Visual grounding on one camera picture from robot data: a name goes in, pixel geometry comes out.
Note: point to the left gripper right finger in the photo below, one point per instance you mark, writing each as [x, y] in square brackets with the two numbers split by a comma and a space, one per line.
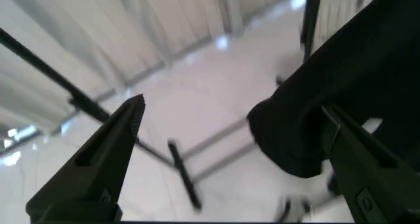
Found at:
[370, 174]

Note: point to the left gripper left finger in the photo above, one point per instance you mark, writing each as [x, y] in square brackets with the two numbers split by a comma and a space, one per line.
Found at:
[88, 178]

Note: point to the black garment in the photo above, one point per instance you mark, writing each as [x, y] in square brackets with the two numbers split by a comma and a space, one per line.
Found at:
[361, 69]

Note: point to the black clothes rack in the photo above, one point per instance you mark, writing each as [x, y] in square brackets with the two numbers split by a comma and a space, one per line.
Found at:
[82, 100]

